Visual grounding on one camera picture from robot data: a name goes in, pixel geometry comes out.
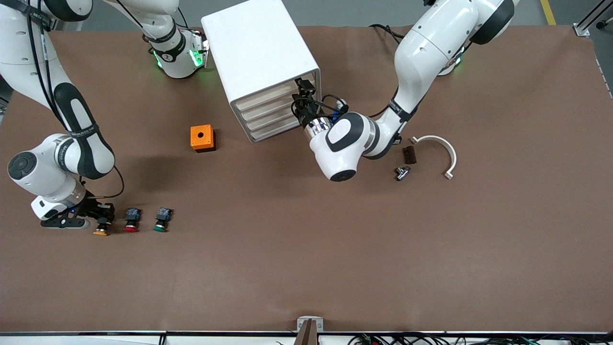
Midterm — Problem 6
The red mushroom push button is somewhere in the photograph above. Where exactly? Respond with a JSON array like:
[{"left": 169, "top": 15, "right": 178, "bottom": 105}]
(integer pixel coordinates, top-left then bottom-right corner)
[{"left": 124, "top": 208, "right": 143, "bottom": 233}]

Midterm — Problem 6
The green mushroom push button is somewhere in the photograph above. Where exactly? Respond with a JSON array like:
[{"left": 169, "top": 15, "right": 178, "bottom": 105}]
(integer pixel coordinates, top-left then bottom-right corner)
[{"left": 153, "top": 207, "right": 174, "bottom": 233}]

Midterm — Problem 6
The black left arm base cable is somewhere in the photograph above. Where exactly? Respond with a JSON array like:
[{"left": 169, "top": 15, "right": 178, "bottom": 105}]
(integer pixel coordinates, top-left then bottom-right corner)
[{"left": 369, "top": 23, "right": 408, "bottom": 45}]

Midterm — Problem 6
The orange button enclosure box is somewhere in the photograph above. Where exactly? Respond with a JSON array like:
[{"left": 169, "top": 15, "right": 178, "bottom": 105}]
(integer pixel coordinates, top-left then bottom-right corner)
[{"left": 190, "top": 125, "right": 216, "bottom": 153}]

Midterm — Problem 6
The white curved plastic bracket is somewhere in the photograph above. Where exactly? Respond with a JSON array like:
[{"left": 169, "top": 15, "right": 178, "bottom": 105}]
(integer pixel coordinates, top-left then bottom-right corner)
[{"left": 409, "top": 135, "right": 458, "bottom": 180}]

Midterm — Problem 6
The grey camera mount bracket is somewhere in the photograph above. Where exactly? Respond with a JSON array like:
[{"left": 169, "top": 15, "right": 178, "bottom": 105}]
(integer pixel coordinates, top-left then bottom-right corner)
[{"left": 296, "top": 316, "right": 324, "bottom": 334}]

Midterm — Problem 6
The grey-brown camera post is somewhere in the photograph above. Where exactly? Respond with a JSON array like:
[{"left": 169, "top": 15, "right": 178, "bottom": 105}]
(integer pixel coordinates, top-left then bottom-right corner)
[{"left": 293, "top": 320, "right": 320, "bottom": 345}]

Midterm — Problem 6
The tangled cable bundle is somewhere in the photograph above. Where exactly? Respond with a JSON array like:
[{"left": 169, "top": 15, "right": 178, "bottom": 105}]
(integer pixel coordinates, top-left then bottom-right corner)
[{"left": 347, "top": 333, "right": 613, "bottom": 345}]

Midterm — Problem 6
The aluminium frame profile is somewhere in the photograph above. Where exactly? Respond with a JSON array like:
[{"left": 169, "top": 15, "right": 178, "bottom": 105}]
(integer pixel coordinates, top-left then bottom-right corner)
[{"left": 573, "top": 0, "right": 613, "bottom": 38}]

